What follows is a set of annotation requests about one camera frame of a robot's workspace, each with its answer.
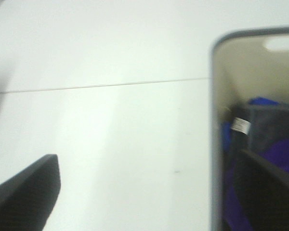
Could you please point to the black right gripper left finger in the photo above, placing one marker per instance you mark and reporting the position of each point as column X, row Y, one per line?
column 27, row 199

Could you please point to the purple towel in basket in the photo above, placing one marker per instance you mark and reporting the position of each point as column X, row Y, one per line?
column 233, row 214

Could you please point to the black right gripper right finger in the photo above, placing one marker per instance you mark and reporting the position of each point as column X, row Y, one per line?
column 262, row 189

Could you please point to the beige plastic basket grey rim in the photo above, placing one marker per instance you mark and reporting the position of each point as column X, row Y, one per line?
column 249, row 67

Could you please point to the dark grey towel with label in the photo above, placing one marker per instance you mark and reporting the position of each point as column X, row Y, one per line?
column 268, row 125

